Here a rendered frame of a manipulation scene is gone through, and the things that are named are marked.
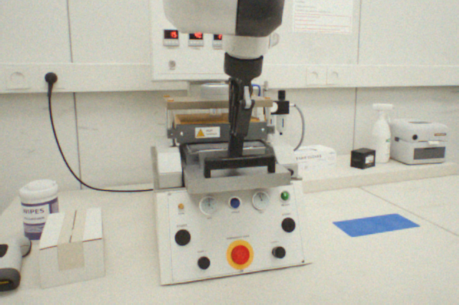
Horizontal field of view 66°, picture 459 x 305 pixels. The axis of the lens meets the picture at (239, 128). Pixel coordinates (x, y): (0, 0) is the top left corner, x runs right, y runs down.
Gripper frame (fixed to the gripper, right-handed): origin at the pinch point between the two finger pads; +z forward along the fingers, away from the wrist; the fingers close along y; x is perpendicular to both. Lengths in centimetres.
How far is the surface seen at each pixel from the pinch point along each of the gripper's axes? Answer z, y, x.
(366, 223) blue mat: 29, -1, 41
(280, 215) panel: 15.5, 6.5, 10.4
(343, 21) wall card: -10, -82, 66
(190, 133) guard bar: 3.2, -11.3, -8.5
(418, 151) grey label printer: 32, -39, 88
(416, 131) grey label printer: 24, -42, 87
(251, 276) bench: 23.5, 15.4, 1.9
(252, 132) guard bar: 3.6, -11.4, 7.3
